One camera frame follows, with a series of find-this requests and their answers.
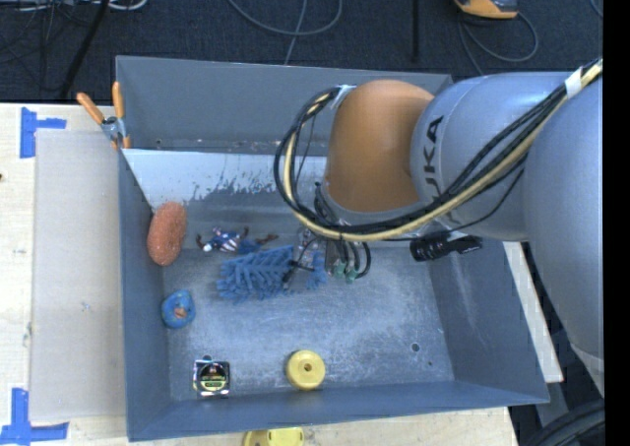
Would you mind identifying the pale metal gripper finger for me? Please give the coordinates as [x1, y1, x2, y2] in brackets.
[293, 229, 324, 259]
[282, 258, 324, 290]

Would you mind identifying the blue spiky rubber toy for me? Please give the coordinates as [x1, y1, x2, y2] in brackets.
[215, 242, 329, 305]

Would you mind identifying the grey metal bin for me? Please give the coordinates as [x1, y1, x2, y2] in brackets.
[113, 54, 551, 443]

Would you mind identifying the small toy figure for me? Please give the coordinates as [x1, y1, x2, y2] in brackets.
[195, 225, 280, 255]

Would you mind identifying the yellow round disc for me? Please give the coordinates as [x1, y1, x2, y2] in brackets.
[241, 426, 306, 446]
[284, 349, 327, 392]

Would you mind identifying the blue round toy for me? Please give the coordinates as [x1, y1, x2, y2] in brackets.
[159, 288, 197, 330]

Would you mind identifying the orange oval sponge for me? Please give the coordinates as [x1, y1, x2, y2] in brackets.
[146, 201, 189, 268]

